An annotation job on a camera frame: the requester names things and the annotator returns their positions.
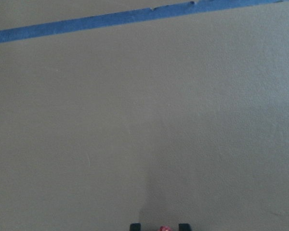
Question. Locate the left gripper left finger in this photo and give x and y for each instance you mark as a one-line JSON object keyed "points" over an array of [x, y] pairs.
{"points": [[135, 227]]}

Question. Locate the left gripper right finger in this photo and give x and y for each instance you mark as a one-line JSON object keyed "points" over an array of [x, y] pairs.
{"points": [[183, 227]]}

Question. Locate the red strawberry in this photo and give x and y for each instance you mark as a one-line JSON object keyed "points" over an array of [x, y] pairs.
{"points": [[165, 228]]}

